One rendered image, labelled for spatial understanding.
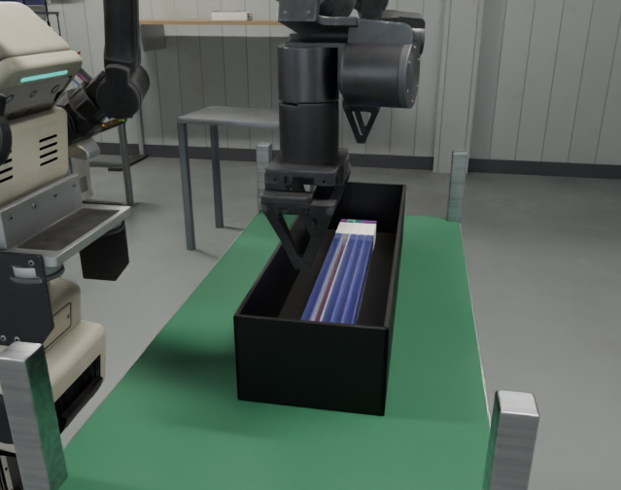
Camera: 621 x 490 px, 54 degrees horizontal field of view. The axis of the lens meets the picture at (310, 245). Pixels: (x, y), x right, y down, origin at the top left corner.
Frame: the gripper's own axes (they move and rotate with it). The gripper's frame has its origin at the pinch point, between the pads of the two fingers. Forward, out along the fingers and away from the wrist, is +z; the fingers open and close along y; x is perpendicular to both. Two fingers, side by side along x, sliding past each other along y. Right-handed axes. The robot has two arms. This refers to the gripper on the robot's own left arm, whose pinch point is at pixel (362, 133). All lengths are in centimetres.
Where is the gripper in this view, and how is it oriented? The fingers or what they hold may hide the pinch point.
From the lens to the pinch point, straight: 116.5
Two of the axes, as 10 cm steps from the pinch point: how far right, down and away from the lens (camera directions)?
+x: -9.8, -0.7, 1.6
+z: -0.1, 9.3, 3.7
